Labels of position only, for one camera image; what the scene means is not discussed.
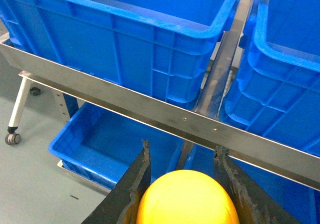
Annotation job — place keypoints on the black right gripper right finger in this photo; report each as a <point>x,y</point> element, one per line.
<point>253,205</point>

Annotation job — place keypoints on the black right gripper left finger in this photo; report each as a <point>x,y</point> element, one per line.
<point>121,205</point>

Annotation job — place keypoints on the yellow mushroom push button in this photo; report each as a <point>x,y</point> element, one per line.
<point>186,197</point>

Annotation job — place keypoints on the blue crate lower middle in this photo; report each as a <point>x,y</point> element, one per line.
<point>300,201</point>

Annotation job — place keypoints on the blue crate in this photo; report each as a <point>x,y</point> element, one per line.
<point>275,93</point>
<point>300,201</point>
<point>100,145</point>
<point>160,48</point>

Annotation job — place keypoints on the blue crate lower left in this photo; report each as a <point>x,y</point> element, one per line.
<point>100,145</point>

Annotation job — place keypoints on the blue crate upper right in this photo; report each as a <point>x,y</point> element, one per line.
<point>275,93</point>

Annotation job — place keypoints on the white cart leg with caster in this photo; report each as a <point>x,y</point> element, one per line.
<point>13,138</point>

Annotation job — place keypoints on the black caster wheel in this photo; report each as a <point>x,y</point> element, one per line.
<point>34,91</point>

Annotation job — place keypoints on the blue crate upper left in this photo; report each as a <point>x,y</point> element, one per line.
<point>160,48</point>

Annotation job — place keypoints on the steel shelf rack frame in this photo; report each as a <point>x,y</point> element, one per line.
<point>276,158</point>

